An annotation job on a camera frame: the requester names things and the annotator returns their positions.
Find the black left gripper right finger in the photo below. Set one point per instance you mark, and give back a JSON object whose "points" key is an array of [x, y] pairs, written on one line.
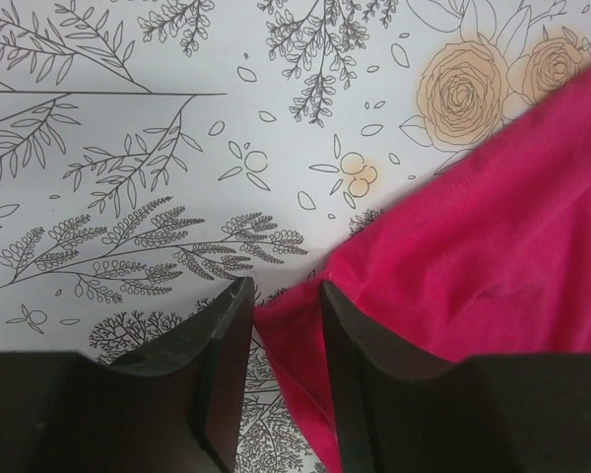
{"points": [[399, 408]]}

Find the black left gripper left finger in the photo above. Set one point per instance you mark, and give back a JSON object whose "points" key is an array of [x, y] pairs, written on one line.
{"points": [[172, 405]]}

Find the magenta t shirt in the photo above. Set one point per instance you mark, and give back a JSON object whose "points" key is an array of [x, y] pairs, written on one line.
{"points": [[493, 256]]}

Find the floral patterned table mat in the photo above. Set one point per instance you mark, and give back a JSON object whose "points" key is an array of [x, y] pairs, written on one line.
{"points": [[153, 152]]}

